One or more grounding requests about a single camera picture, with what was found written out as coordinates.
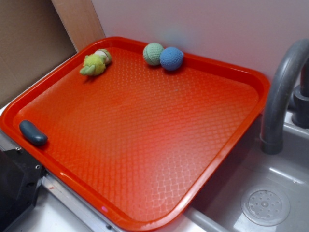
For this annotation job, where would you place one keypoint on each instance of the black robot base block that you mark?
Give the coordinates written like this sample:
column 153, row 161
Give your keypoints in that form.
column 20, row 179

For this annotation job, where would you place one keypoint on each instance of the green plush toy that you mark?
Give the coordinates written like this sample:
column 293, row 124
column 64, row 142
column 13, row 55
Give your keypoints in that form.
column 96, row 63

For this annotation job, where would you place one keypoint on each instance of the sink drain strainer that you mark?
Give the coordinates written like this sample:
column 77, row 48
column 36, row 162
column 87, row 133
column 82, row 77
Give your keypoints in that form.
column 265, row 205

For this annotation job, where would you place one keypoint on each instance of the grey curved faucet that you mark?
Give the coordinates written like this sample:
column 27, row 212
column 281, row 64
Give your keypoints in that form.
column 286, row 78

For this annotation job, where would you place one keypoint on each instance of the green dimpled ball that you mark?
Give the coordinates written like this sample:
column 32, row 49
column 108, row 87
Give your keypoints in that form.
column 151, row 53

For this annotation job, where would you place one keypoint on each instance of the dark grey faucet handle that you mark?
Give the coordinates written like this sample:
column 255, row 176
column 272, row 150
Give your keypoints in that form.
column 301, row 99

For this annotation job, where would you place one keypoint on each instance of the orange plastic tray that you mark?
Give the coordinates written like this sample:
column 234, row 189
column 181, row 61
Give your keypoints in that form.
column 137, row 142

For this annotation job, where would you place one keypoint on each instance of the blue dimpled ball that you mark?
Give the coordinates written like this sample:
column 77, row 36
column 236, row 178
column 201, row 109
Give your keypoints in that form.
column 171, row 58

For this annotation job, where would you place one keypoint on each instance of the grey toy sink basin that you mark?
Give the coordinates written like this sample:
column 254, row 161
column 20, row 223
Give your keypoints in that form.
column 217, row 207

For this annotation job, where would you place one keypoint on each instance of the wooden board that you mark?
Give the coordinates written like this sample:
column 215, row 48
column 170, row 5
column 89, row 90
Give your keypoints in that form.
column 80, row 21

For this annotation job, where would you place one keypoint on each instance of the dark grey oblong toy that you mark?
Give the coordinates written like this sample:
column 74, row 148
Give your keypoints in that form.
column 32, row 133

